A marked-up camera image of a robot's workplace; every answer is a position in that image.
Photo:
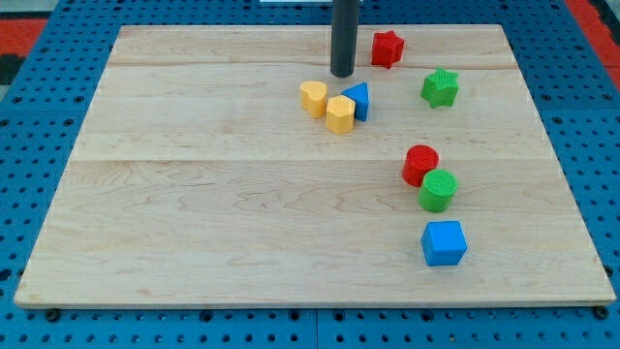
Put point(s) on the blue cube block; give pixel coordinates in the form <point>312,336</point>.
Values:
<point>443,243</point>

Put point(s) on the light wooden board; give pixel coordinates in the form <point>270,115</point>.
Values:
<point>198,181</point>

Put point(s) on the green star block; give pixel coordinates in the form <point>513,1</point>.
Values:
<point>440,88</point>

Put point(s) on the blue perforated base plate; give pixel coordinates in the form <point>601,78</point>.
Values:
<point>48,98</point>

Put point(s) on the blue triangle block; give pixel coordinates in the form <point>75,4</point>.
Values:
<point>361,96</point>

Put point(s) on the green cylinder block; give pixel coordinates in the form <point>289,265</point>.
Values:
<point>437,190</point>

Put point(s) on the red cylinder block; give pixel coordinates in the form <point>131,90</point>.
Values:
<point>420,159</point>

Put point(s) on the yellow heart block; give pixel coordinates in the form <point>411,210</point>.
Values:
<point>313,96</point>

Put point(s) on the red star block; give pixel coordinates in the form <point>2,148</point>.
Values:
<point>387,49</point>

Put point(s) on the yellow hexagon block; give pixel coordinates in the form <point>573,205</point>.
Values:
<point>340,113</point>

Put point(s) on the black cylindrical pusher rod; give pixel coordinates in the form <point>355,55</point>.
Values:
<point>343,43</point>

